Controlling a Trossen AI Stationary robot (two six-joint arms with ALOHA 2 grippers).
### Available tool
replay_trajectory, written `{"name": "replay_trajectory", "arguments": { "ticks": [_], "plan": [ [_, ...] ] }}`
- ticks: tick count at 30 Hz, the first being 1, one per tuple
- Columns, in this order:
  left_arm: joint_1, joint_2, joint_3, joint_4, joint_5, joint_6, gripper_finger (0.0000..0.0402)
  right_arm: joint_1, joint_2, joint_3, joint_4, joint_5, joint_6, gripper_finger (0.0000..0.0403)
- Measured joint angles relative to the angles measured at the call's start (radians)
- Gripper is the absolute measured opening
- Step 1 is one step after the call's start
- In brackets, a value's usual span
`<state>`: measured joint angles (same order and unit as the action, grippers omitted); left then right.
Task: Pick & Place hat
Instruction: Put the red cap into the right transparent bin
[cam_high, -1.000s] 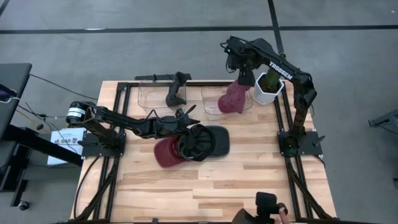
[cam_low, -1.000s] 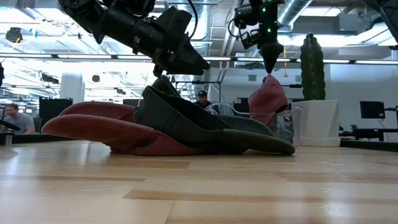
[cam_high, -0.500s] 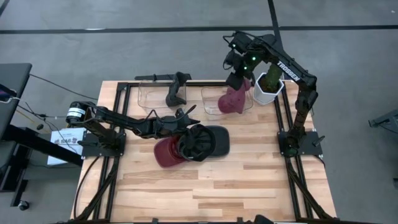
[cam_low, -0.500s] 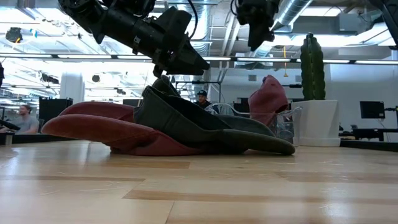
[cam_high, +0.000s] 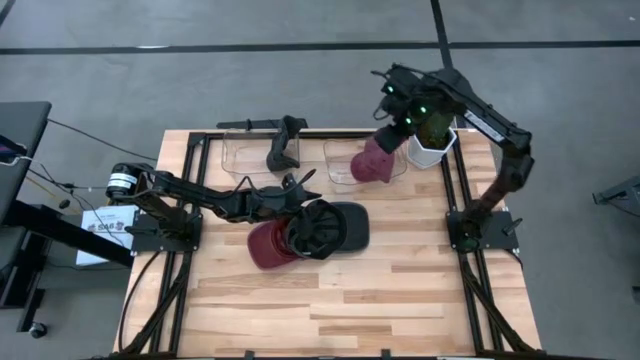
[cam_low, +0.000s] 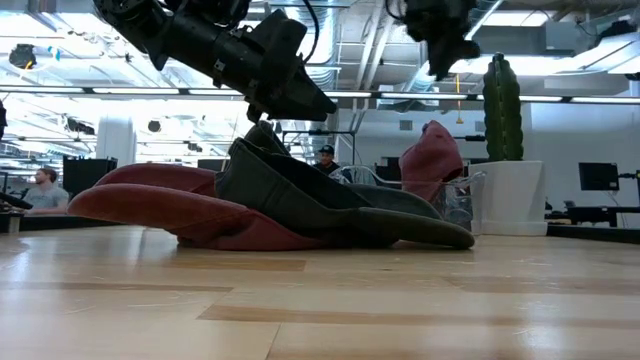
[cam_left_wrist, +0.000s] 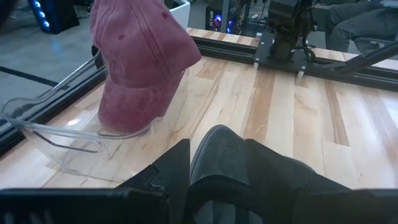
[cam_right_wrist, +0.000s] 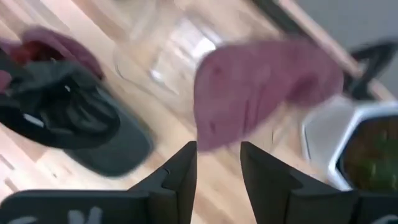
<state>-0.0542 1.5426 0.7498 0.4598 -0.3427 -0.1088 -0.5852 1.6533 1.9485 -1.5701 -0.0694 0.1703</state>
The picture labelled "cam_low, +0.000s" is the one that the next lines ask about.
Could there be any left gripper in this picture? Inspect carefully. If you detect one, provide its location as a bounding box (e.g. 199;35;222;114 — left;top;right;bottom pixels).
147;7;339;124

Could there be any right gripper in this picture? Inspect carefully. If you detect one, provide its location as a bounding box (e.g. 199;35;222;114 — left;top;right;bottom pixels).
402;0;482;82

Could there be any black cap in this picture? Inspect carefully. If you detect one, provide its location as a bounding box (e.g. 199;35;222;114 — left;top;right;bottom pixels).
214;119;476;251

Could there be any person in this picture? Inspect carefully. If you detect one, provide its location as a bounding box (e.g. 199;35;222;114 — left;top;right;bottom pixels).
22;167;71;215
312;144;342;177

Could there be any yellow hanging tag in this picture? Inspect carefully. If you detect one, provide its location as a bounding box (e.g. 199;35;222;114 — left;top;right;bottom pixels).
454;74;464;125

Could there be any green cactus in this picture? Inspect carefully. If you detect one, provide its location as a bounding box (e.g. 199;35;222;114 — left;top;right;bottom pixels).
482;52;525;162

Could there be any clear plastic bin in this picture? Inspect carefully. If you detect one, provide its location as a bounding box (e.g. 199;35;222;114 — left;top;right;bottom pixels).
327;164;487;234

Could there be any white hexagonal plant pot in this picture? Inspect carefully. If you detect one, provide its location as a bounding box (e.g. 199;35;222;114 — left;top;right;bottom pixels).
468;159;549;237

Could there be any black computer monitor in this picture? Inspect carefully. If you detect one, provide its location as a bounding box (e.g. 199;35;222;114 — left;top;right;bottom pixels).
578;162;620;192

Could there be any black office desk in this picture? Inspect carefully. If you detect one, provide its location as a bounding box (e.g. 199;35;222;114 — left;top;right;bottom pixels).
547;202;640;227

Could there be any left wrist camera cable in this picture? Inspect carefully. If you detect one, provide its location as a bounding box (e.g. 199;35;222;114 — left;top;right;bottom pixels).
298;0;322;64

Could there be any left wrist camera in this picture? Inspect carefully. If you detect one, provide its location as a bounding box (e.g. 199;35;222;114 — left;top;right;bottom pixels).
167;0;251;26

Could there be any black aluminium table frame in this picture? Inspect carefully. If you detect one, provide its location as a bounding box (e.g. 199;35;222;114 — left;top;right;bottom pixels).
0;213;640;239

